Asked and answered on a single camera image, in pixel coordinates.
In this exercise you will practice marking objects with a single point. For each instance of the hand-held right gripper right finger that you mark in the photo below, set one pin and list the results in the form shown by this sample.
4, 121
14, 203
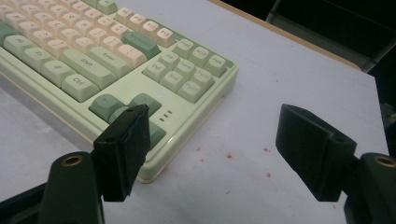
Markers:
314, 155

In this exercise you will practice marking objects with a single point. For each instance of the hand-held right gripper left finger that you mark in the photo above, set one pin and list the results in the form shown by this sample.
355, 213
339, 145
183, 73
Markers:
121, 155

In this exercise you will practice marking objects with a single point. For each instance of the green and cream keyboard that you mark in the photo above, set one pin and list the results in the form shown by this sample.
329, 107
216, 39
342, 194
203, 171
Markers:
93, 65

